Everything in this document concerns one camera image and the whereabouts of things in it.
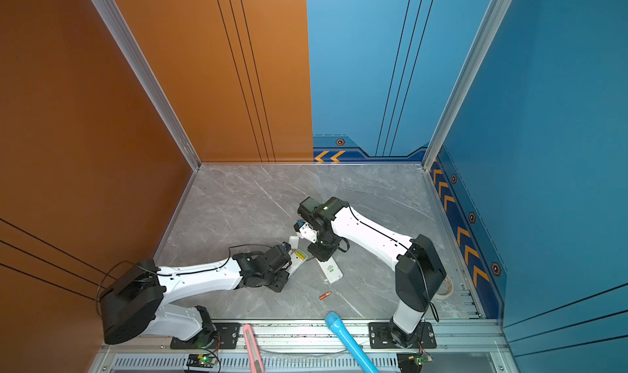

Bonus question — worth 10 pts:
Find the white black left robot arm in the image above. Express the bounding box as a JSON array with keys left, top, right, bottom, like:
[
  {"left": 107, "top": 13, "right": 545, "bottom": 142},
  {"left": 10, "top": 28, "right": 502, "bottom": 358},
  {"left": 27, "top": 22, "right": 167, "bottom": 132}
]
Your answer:
[{"left": 96, "top": 245, "right": 291, "bottom": 348}]

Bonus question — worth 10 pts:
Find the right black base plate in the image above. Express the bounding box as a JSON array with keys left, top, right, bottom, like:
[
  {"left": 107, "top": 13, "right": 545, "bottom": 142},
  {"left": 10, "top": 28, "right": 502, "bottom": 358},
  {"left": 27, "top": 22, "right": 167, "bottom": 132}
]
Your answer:
[{"left": 368, "top": 322, "right": 438, "bottom": 349}]

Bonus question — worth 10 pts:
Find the aluminium front rail frame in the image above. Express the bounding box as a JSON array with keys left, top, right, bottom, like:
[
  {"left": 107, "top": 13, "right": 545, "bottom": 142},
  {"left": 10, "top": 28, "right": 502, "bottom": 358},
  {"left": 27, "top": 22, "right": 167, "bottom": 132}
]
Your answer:
[{"left": 89, "top": 319, "right": 518, "bottom": 372}]

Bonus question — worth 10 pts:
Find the green circuit board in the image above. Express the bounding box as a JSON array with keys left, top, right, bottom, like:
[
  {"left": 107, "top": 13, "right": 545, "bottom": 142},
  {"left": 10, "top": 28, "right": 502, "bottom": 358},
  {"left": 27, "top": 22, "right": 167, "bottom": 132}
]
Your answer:
[
  {"left": 186, "top": 353, "right": 221, "bottom": 372},
  {"left": 397, "top": 352, "right": 433, "bottom": 373}
]

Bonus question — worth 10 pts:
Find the right green circuit board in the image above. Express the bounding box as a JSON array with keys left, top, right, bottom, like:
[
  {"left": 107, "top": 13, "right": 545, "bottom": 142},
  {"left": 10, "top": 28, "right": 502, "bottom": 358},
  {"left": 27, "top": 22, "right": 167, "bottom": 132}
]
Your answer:
[{"left": 397, "top": 352, "right": 433, "bottom": 373}]

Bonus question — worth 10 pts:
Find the aluminium corner post left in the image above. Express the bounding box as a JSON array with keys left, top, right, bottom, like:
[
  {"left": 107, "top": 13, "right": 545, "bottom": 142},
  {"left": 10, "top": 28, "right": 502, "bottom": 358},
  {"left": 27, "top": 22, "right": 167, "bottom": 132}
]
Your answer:
[{"left": 91, "top": 0, "right": 201, "bottom": 172}]

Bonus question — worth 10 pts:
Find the pink utility knife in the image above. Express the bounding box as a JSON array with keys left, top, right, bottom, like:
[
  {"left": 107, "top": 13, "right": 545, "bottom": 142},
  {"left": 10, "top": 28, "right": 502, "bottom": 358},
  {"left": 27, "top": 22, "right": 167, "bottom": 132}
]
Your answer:
[{"left": 242, "top": 324, "right": 265, "bottom": 373}]

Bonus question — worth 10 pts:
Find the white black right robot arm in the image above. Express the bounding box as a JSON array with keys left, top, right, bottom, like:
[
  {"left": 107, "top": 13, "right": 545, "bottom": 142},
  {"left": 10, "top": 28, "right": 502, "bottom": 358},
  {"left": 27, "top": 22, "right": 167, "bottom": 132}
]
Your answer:
[{"left": 294, "top": 197, "right": 447, "bottom": 348}]

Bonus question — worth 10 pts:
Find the left green circuit board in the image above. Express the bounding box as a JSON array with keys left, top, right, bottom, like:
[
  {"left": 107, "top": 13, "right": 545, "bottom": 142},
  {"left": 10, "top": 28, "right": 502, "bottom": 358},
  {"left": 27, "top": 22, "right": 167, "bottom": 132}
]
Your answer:
[{"left": 186, "top": 353, "right": 221, "bottom": 372}]

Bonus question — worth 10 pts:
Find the aluminium corner post right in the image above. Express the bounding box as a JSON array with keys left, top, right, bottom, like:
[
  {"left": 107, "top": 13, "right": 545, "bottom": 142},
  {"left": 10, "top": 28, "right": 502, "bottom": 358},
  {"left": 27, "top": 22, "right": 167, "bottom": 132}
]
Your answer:
[{"left": 421, "top": 0, "right": 513, "bottom": 172}]

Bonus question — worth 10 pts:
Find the roll of beige tape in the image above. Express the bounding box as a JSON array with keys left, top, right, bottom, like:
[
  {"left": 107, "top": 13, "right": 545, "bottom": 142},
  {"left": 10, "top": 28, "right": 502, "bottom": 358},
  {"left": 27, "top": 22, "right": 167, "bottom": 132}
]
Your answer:
[{"left": 434, "top": 276, "right": 455, "bottom": 300}]

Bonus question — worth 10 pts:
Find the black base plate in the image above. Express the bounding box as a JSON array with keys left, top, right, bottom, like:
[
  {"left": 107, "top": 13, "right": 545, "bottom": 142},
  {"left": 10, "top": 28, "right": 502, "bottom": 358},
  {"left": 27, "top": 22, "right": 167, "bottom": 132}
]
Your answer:
[
  {"left": 170, "top": 322, "right": 240, "bottom": 351},
  {"left": 368, "top": 322, "right": 438, "bottom": 349}
]

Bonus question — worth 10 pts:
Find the white remote with back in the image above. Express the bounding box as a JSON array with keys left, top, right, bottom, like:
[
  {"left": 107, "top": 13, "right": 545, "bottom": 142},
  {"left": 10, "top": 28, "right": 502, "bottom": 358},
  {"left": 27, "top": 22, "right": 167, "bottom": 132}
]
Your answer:
[{"left": 318, "top": 258, "right": 343, "bottom": 284}]

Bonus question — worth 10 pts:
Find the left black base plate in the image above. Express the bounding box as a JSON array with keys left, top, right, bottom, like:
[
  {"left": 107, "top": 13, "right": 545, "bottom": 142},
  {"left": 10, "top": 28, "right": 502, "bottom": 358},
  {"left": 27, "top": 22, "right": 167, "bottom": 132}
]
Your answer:
[{"left": 170, "top": 322, "right": 240, "bottom": 351}]

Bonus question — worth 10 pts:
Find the aluminium corner post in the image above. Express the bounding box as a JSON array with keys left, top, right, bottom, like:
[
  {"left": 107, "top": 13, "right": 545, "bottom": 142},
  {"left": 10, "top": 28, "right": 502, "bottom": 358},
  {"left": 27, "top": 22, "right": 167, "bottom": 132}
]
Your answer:
[
  {"left": 421, "top": 0, "right": 513, "bottom": 172},
  {"left": 91, "top": 0, "right": 201, "bottom": 172}
]

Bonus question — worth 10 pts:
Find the white remote control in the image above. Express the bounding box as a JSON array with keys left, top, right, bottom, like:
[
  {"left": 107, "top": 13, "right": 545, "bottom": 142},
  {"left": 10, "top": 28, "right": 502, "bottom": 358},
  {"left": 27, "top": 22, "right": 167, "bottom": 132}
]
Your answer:
[{"left": 287, "top": 236, "right": 307, "bottom": 276}]

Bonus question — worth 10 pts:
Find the blue plastic flashlight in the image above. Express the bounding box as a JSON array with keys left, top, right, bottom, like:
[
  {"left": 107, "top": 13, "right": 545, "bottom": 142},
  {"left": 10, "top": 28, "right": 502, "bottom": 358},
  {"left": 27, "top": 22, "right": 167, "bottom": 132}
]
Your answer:
[{"left": 325, "top": 312, "right": 379, "bottom": 373}]

